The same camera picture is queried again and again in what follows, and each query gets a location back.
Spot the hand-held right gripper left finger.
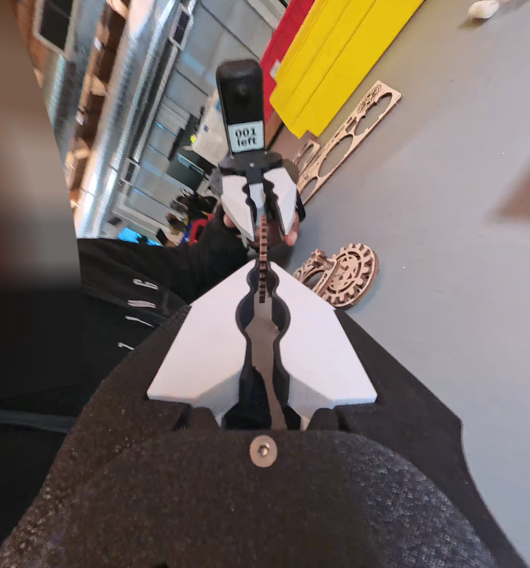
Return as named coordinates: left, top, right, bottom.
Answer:
left=146, top=260, right=256, bottom=421

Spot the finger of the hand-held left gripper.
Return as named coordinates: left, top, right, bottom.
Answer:
left=221, top=175, right=258, bottom=240
left=263, top=168, right=299, bottom=237

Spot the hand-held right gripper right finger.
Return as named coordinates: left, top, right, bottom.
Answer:
left=269, top=261, right=378, bottom=421

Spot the large wooden gear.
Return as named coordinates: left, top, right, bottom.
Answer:
left=257, top=212, right=271, bottom=305

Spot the wooden gear assembly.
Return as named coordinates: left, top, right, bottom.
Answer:
left=293, top=243, right=380, bottom=310

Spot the grey desk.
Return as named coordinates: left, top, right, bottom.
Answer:
left=189, top=0, right=530, bottom=568

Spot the person's left hand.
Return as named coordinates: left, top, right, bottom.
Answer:
left=223, top=209, right=302, bottom=249

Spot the red plastic bin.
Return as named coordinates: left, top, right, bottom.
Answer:
left=260, top=0, right=314, bottom=83

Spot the yellow plastic bin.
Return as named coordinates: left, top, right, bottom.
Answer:
left=269, top=0, right=425, bottom=138

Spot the wooden puzzle sheet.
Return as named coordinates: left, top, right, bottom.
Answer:
left=292, top=81, right=402, bottom=206

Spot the white wax stick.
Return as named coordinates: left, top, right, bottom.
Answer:
left=467, top=0, right=501, bottom=20

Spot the silver ventilation duct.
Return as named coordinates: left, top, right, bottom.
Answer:
left=47, top=0, right=199, bottom=236

